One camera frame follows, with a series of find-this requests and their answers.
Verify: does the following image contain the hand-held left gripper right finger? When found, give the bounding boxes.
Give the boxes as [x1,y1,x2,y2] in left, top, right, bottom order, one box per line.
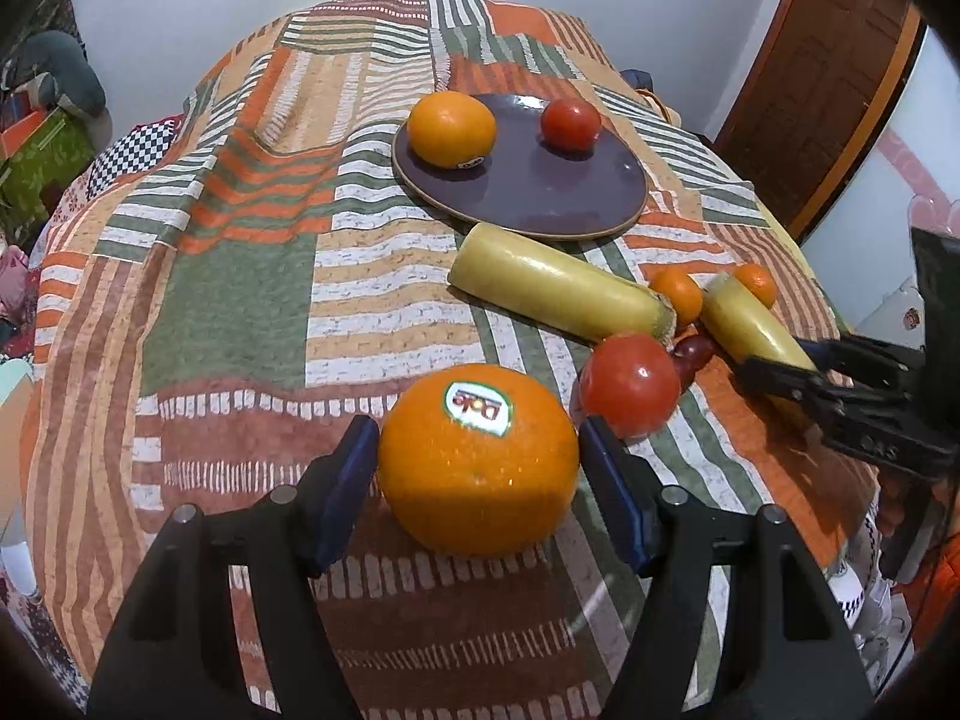
[577,415,875,720]

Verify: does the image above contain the striped patchwork blanket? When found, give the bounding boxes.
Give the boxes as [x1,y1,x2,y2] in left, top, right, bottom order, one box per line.
[19,0,880,720]

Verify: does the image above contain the dark purple round plate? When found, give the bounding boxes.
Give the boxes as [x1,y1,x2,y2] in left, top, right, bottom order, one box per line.
[391,93,649,242]

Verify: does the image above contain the pale mint white object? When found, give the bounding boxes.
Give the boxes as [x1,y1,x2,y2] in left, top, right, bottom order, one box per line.
[0,358,42,602]

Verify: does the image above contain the white checkered object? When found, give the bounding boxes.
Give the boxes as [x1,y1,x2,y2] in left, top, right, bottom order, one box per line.
[825,561,912,672]

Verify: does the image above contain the small red tomato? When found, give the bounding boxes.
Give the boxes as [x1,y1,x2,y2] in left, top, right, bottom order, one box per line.
[541,97,602,152]

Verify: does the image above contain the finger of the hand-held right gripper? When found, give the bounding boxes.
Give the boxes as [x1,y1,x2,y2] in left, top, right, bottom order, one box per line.
[796,334,927,392]
[738,355,960,479]

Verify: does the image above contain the long yellow squash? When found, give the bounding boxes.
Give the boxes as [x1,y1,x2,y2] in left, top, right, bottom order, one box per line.
[448,222,680,344]

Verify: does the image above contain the green orange box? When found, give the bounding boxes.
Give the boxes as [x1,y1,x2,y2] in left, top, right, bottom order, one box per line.
[0,106,98,220]

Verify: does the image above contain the large orange with sticker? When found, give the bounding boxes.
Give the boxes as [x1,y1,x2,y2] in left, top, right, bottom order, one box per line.
[377,362,581,558]

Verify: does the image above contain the large red tomato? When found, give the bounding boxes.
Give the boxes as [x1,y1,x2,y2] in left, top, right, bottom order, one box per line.
[579,333,683,441]

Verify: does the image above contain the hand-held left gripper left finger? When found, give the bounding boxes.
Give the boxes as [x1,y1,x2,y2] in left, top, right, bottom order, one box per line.
[86,415,381,720]

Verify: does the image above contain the black white checkered cloth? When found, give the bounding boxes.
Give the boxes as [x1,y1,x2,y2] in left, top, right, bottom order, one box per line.
[84,118,185,188]

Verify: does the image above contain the small mandarin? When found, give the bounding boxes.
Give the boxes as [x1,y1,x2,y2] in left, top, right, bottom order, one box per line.
[648,267,704,328]
[730,262,779,309]

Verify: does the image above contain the orange with small sticker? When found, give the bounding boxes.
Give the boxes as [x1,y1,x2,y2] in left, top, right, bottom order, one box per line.
[407,91,498,170]

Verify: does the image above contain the brown wooden door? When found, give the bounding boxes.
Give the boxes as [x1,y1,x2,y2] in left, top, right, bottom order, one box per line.
[713,0,929,242]

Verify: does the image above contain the dark red grape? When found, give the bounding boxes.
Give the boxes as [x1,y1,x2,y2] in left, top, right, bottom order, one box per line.
[672,334,716,377]

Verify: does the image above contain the short yellow squash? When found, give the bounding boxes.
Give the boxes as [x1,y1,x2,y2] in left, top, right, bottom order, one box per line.
[700,273,824,425]

